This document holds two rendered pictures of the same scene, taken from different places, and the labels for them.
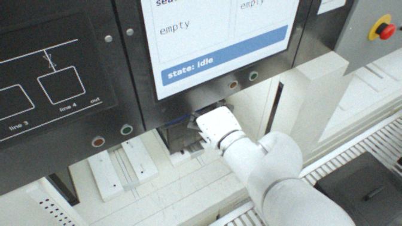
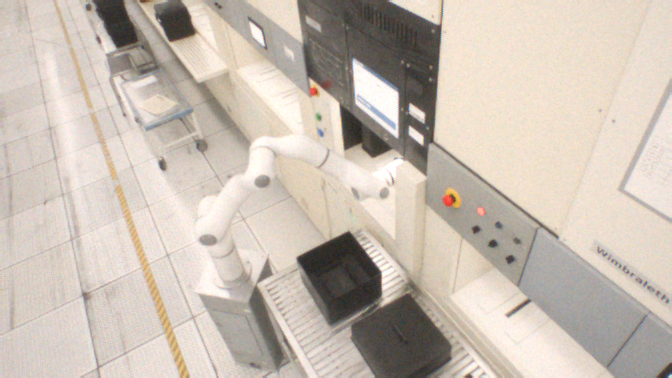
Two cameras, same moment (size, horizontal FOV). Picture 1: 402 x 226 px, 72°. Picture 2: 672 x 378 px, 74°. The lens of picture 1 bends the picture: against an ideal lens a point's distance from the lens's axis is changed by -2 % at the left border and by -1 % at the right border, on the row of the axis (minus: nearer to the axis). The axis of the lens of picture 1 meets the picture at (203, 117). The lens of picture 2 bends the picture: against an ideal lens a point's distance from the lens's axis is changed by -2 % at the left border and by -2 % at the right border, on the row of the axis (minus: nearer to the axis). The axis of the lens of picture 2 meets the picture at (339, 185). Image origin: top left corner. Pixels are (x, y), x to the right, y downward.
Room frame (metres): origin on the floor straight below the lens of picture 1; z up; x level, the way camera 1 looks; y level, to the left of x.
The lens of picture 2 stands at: (0.32, -1.45, 2.49)
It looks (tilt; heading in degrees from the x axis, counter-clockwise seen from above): 44 degrees down; 94
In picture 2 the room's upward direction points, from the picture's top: 7 degrees counter-clockwise
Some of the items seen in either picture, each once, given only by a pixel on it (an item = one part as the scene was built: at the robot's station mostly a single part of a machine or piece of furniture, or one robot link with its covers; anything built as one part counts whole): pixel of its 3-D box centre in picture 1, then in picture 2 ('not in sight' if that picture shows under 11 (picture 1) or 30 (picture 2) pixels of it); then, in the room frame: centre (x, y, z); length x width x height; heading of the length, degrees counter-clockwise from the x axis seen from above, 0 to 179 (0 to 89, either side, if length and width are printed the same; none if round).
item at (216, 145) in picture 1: (220, 128); (396, 172); (0.47, -0.05, 1.20); 0.11 x 0.10 x 0.07; 31
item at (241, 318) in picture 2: not in sight; (249, 313); (-0.32, -0.19, 0.38); 0.28 x 0.28 x 0.76; 75
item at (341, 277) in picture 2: not in sight; (339, 276); (0.20, -0.31, 0.85); 0.28 x 0.28 x 0.17; 29
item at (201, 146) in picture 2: not in sight; (164, 114); (-1.44, 2.01, 0.24); 0.97 x 0.52 x 0.48; 123
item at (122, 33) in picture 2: not in sight; (120, 29); (-2.13, 3.20, 0.59); 0.30 x 0.28 x 0.26; 120
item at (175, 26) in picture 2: not in sight; (174, 19); (-1.23, 2.46, 0.93); 0.30 x 0.28 x 0.26; 117
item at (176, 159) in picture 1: (185, 134); not in sight; (0.68, 0.07, 0.89); 0.22 x 0.21 x 0.04; 30
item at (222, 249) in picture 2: not in sight; (214, 224); (-0.32, -0.16, 1.07); 0.19 x 0.12 x 0.24; 96
